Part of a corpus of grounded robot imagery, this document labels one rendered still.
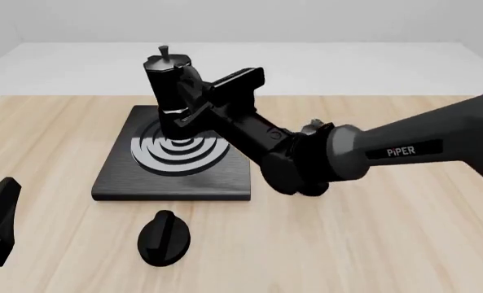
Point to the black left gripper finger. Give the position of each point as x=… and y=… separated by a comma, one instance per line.
x=3, y=210

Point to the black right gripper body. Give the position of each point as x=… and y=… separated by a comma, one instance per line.
x=237, y=85

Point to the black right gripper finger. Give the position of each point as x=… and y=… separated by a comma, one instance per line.
x=194, y=114

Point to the black moka pot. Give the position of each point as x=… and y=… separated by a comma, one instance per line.
x=163, y=82

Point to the grey and black right robot arm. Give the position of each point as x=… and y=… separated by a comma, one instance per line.
x=428, y=137

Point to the flat black stove plate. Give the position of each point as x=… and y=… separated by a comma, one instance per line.
x=115, y=183

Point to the round black stove knob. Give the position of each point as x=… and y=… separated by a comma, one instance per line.
x=163, y=241

